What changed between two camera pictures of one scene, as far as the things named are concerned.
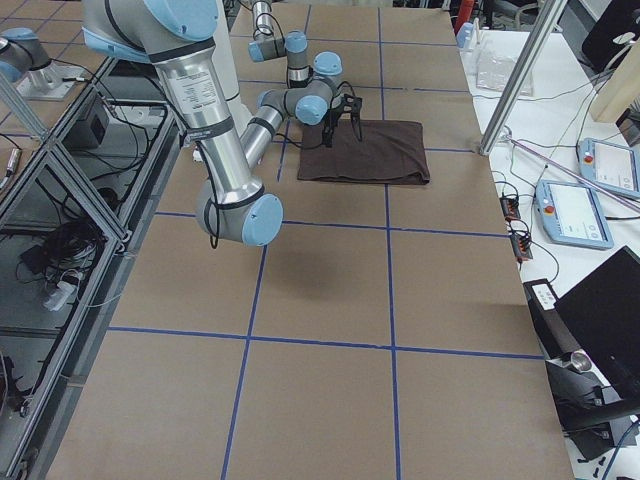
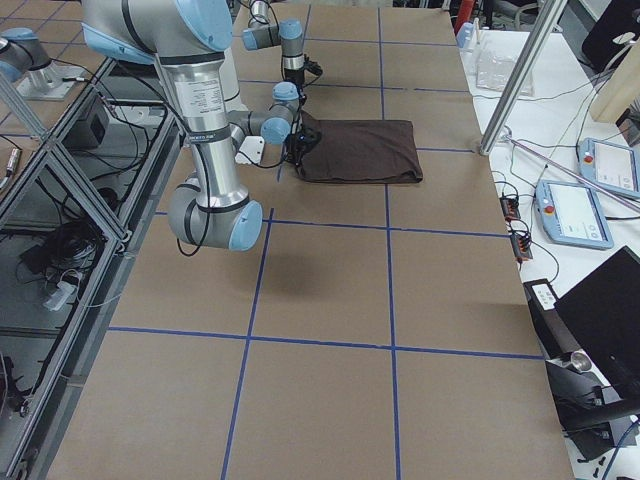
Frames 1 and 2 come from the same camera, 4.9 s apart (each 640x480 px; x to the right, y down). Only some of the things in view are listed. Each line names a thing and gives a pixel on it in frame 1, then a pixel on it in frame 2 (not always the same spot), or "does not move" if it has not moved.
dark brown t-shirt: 390,152 does not move
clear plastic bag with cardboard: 495,64 does not move
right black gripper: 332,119 -> 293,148
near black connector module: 521,246 does not move
